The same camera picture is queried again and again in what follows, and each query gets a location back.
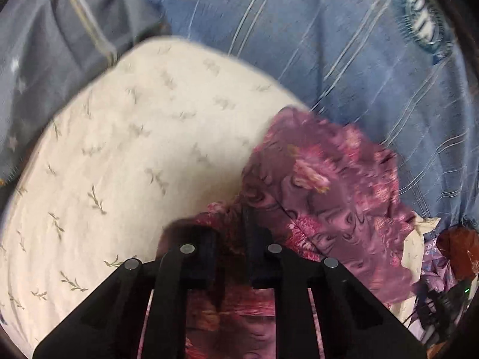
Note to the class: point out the cream leaf-print pillow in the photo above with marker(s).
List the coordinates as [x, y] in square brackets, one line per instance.
[131, 157]

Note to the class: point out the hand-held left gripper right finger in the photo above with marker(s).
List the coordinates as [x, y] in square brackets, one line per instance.
[258, 261]

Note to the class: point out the lilac floral garment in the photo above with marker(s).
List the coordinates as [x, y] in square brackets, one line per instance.
[436, 265]

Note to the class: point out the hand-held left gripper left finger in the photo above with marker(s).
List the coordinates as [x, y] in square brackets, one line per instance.
[205, 258]

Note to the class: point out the purple floral garment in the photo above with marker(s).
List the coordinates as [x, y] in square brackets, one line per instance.
[329, 202]

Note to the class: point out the grey pillow with star logo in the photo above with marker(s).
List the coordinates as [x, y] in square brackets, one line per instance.
[48, 45]

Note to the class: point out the reddish brown cloth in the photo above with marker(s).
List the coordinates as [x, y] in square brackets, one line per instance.
[460, 246]

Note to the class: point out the blue plaid blanket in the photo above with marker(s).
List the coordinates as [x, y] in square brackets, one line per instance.
[318, 45]

